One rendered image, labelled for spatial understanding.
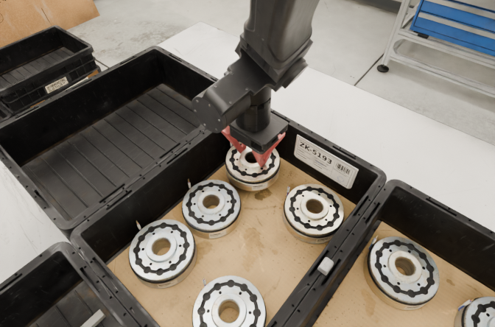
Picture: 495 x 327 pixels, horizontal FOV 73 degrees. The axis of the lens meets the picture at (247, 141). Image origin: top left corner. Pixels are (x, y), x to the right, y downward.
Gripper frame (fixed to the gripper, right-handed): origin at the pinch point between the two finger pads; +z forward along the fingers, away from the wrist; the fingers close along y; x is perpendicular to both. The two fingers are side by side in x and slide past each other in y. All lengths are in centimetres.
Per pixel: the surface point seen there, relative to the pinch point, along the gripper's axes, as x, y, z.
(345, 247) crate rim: -6.8, 22.4, -3.9
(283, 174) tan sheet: 4.2, 4.6, 6.1
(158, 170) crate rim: -15.0, -7.3, -4.1
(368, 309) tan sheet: -7.7, 29.0, 6.2
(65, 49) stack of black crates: 18, -132, 39
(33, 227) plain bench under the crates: -35, -33, 19
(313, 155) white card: 7.3, 8.5, 0.0
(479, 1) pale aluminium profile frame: 174, 5, 32
